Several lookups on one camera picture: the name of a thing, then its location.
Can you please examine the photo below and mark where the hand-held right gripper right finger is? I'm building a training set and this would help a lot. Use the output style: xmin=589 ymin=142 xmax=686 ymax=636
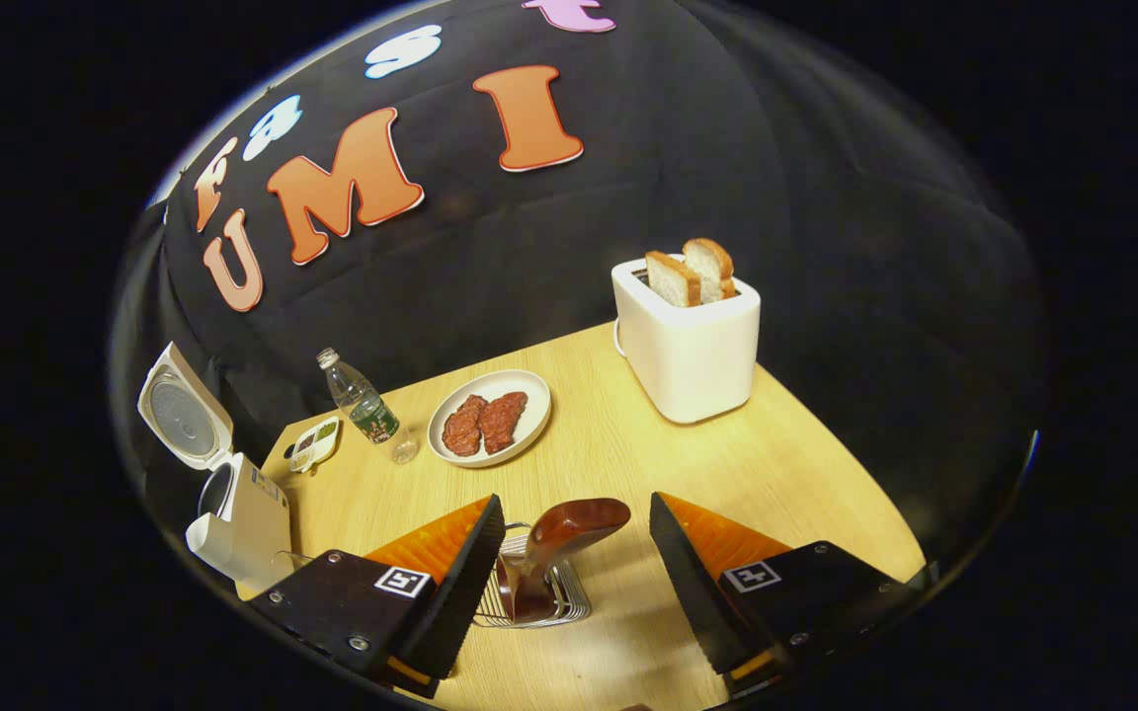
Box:
xmin=648 ymin=491 xmax=929 ymax=700

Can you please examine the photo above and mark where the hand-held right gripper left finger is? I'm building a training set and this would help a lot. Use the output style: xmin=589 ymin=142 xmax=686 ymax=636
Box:
xmin=248 ymin=493 xmax=508 ymax=700

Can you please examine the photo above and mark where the metal wire chopstick holder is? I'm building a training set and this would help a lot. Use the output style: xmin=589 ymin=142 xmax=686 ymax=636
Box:
xmin=473 ymin=521 xmax=593 ymax=630

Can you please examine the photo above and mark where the dark brown wooden spoon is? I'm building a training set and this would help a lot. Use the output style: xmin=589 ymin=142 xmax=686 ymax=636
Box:
xmin=495 ymin=498 xmax=632 ymax=623

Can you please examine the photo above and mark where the white rice cooker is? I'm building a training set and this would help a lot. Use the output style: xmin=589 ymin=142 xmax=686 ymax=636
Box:
xmin=137 ymin=342 xmax=295 ymax=598

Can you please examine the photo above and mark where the white divided dish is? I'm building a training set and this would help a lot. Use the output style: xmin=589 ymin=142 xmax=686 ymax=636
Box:
xmin=287 ymin=416 xmax=342 ymax=475

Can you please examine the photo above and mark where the clear plastic water bottle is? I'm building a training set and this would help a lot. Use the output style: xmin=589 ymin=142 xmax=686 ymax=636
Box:
xmin=316 ymin=347 xmax=421 ymax=465

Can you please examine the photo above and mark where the white round plate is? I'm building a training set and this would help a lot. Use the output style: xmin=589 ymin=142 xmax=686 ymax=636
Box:
xmin=427 ymin=369 xmax=552 ymax=468

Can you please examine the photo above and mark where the white toaster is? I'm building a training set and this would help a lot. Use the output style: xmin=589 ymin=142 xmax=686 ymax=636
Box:
xmin=611 ymin=254 xmax=762 ymax=426

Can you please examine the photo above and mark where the toasted bread slice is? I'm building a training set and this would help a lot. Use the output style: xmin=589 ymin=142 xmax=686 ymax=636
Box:
xmin=645 ymin=250 xmax=703 ymax=308
xmin=683 ymin=237 xmax=738 ymax=302

